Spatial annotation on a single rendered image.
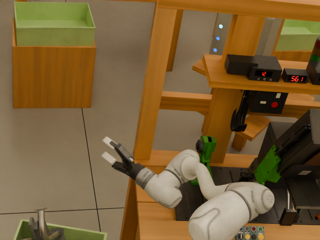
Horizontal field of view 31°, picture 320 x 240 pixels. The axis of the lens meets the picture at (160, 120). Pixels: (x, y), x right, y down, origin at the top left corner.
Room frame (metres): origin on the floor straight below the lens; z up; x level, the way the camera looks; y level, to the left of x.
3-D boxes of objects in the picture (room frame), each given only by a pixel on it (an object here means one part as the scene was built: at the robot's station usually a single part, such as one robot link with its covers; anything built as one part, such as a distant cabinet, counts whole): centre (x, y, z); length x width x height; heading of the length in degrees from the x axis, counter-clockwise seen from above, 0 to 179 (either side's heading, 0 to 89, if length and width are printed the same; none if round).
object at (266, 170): (2.23, -0.62, 1.17); 0.13 x 0.12 x 0.20; 102
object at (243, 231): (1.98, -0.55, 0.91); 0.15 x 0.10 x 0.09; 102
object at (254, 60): (2.47, -0.35, 1.59); 0.15 x 0.07 x 0.07; 102
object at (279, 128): (2.47, -0.76, 1.07); 0.30 x 0.18 x 0.34; 102
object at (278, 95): (2.49, -0.53, 1.42); 0.17 x 0.12 x 0.15; 102
